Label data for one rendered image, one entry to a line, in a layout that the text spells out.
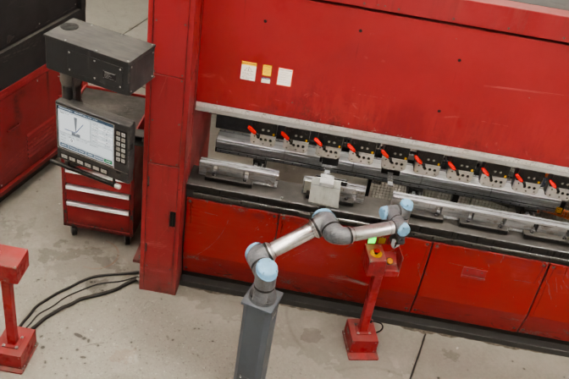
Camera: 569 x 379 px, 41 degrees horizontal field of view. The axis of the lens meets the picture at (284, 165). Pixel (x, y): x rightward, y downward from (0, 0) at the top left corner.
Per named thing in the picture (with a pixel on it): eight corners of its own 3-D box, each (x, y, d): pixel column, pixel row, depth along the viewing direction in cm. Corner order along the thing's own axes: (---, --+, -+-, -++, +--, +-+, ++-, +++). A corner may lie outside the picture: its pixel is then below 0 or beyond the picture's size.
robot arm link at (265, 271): (257, 293, 400) (261, 274, 393) (249, 276, 410) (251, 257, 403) (278, 289, 405) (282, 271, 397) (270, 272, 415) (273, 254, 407)
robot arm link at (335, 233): (332, 238, 398) (413, 222, 415) (323, 224, 406) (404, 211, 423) (329, 254, 405) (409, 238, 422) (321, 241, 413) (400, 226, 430)
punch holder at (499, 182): (478, 184, 458) (486, 162, 448) (477, 177, 465) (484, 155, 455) (503, 189, 457) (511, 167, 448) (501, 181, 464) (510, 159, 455)
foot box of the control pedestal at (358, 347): (348, 359, 486) (351, 347, 479) (341, 331, 506) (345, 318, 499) (378, 360, 489) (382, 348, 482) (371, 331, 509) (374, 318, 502)
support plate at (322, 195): (307, 202, 451) (308, 201, 451) (312, 178, 473) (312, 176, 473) (338, 208, 451) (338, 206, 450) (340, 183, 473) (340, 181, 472)
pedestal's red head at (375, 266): (366, 276, 455) (372, 253, 444) (361, 258, 467) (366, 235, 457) (398, 277, 458) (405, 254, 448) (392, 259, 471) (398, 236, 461)
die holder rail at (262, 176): (198, 173, 481) (199, 161, 475) (200, 168, 486) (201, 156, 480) (276, 188, 479) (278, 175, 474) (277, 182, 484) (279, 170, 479)
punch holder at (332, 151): (314, 155, 461) (318, 132, 451) (316, 148, 468) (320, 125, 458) (339, 160, 460) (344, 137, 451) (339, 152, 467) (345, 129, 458)
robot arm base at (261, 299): (269, 310, 405) (272, 297, 399) (244, 300, 408) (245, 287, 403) (280, 293, 417) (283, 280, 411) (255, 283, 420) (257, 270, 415)
